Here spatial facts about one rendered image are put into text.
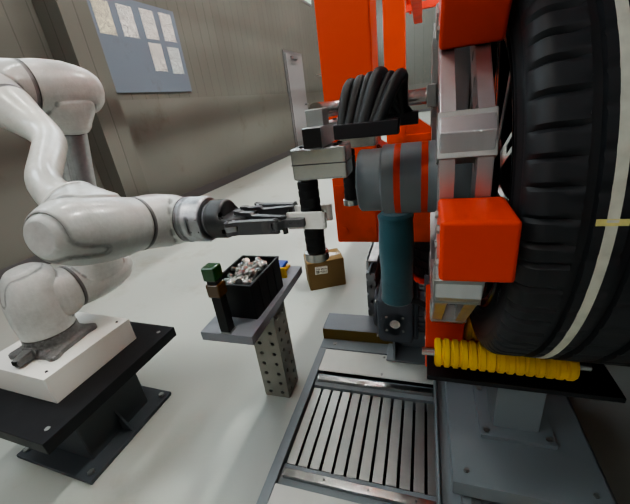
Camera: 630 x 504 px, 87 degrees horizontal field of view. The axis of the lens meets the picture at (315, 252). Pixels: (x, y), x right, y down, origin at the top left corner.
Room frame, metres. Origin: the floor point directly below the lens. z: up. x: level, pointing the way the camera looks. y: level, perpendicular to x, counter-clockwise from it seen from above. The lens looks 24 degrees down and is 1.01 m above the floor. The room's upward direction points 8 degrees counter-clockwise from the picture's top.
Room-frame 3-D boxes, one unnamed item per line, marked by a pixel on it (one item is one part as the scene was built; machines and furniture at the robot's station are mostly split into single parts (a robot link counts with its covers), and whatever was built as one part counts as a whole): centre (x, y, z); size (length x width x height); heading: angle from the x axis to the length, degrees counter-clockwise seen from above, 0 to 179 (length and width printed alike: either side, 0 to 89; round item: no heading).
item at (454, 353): (0.50, -0.34, 0.51); 0.29 x 0.06 x 0.06; 70
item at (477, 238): (0.35, -0.18, 0.85); 0.09 x 0.08 x 0.07; 160
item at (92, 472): (0.95, 0.90, 0.15); 0.50 x 0.50 x 0.30; 68
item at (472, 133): (0.65, -0.28, 0.85); 0.54 x 0.07 x 0.54; 160
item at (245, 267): (0.95, 0.22, 0.51); 0.20 x 0.14 x 0.13; 159
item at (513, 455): (0.59, -0.44, 0.32); 0.40 x 0.30 x 0.28; 160
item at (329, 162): (0.56, -0.03, 0.93); 0.09 x 0.05 x 0.05; 70
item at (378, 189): (0.67, -0.21, 0.85); 0.21 x 0.14 x 0.14; 70
